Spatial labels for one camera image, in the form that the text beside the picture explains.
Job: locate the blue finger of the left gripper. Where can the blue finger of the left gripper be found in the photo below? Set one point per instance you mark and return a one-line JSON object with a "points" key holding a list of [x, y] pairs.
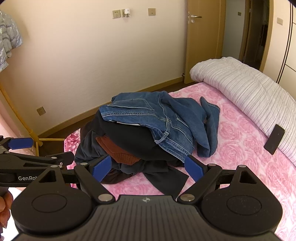
{"points": [[20, 143]]}

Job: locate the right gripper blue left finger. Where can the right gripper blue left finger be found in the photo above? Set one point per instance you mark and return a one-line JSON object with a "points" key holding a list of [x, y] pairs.
{"points": [[100, 167]]}

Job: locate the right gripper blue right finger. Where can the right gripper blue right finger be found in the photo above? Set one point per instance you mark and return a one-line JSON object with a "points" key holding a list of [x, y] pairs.
{"points": [[194, 168]]}

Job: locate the blue denim jeans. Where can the blue denim jeans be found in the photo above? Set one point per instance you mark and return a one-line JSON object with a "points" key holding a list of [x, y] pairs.
{"points": [[178, 125]]}

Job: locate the yellow clothes rack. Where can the yellow clothes rack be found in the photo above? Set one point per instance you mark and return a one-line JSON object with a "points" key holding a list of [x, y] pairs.
{"points": [[38, 141]]}

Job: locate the person's left hand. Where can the person's left hand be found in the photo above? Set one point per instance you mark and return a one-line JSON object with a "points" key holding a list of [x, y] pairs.
{"points": [[5, 207]]}

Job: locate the rust brown knit sweater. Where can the rust brown knit sweater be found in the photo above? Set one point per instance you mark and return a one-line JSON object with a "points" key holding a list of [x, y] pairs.
{"points": [[117, 153]]}

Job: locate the black garment pile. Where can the black garment pile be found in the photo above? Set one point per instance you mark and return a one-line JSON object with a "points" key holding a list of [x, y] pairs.
{"points": [[158, 166]]}

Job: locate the pink rose blanket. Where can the pink rose blanket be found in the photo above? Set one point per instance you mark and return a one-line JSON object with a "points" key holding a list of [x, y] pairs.
{"points": [[240, 141]]}

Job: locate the black smartphone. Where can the black smartphone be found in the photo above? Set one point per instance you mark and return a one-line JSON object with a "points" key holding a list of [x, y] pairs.
{"points": [[274, 139]]}

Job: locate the white striped quilt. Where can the white striped quilt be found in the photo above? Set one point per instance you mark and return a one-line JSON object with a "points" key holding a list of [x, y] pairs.
{"points": [[265, 102]]}

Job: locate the silver puffer jacket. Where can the silver puffer jacket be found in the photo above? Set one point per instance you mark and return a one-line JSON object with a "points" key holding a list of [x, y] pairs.
{"points": [[10, 38]]}

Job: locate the wooden door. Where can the wooden door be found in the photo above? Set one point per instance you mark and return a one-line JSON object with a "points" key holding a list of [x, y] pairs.
{"points": [[205, 36]]}

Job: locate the white wardrobe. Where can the white wardrobe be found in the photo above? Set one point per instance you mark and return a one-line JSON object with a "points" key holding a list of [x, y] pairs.
{"points": [[279, 62]]}

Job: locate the low wall socket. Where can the low wall socket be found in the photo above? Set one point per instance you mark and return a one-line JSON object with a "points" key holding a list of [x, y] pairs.
{"points": [[41, 111]]}

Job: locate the silver door handle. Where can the silver door handle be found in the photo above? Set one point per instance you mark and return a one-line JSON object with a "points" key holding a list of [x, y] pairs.
{"points": [[192, 17]]}

